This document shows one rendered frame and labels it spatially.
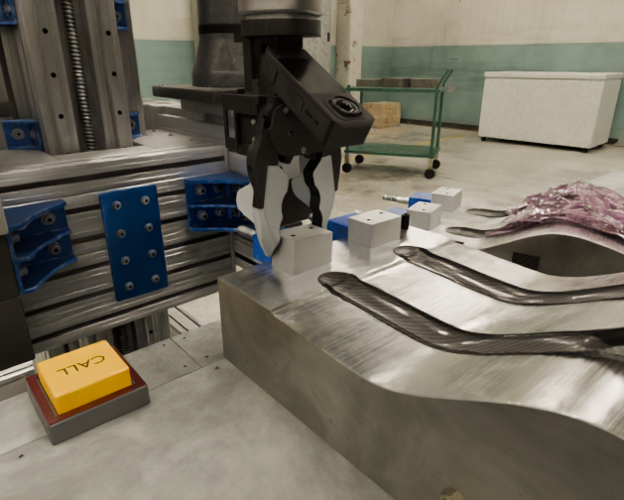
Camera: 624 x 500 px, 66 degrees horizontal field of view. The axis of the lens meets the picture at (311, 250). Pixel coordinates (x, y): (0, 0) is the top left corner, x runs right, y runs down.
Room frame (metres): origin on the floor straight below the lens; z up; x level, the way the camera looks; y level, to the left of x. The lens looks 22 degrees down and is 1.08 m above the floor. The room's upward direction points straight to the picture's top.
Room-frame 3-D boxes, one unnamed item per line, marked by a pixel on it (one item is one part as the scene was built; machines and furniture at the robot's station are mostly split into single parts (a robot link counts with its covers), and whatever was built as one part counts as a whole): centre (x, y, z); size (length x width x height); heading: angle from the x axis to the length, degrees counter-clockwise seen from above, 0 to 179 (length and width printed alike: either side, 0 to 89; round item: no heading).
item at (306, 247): (0.48, 0.04, 0.90); 0.13 x 0.05 x 0.05; 41
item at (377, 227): (0.55, -0.04, 0.89); 0.13 x 0.05 x 0.05; 41
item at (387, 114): (8.65, -1.21, 0.20); 0.63 x 0.44 x 0.40; 135
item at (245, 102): (0.47, 0.03, 1.05); 0.09 x 0.08 x 0.12; 41
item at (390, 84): (4.99, -0.87, 0.50); 0.98 x 0.55 x 1.01; 70
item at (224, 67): (0.92, 0.14, 1.09); 0.15 x 0.15 x 0.10
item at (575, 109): (6.77, -3.20, 0.47); 1.52 x 0.77 x 0.94; 45
